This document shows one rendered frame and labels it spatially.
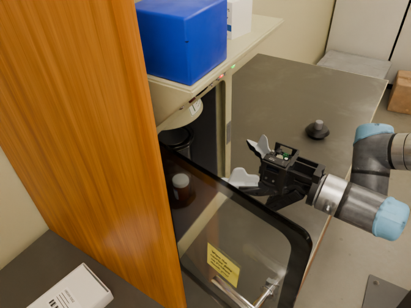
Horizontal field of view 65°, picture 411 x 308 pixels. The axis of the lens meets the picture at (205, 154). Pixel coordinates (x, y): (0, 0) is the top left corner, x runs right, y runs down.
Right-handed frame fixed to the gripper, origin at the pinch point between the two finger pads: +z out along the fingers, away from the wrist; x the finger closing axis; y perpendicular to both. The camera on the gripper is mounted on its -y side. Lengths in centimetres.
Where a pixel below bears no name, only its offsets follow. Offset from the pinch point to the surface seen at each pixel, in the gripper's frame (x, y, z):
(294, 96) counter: -82, -30, 11
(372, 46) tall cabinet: -293, -83, 3
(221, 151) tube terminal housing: -13.4, -12.2, 9.9
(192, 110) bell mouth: 0.1, 10.2, 10.1
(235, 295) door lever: 25.8, -1.7, -15.6
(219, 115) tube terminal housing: -12.3, 1.1, 10.4
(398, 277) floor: -82, -121, -67
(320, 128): -57, -25, -8
